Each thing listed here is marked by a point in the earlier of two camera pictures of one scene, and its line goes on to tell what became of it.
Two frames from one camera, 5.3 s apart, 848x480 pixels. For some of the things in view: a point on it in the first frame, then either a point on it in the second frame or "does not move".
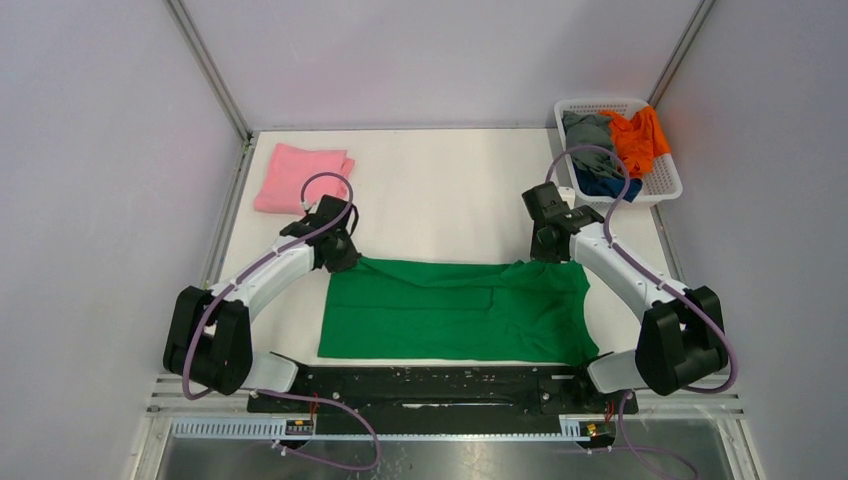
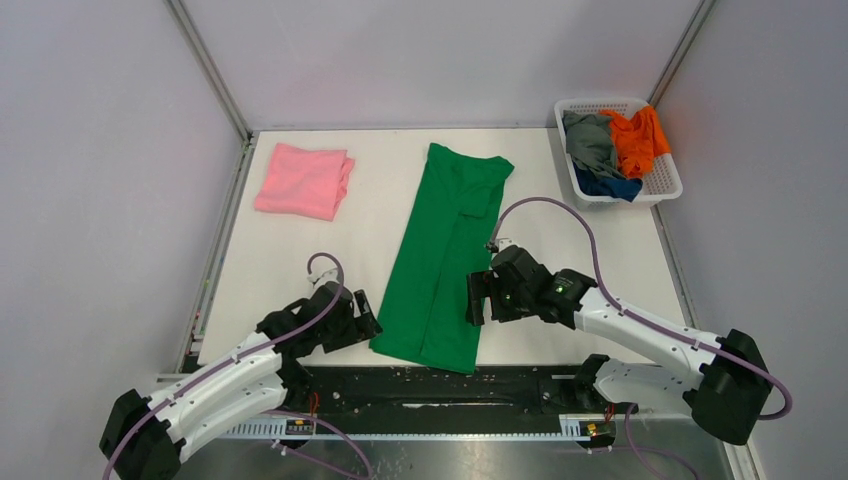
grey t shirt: x=592 y=129 does not move
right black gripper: x=539 y=253 to x=483 y=284
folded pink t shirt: x=286 y=169 does not move
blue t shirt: x=612 y=187 does not move
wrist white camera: x=568 y=195 to x=502 y=243
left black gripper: x=348 y=260 to x=363 y=326
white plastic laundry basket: x=662 y=182 does not move
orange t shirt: x=639 y=140 does not move
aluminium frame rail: x=211 y=72 does not move
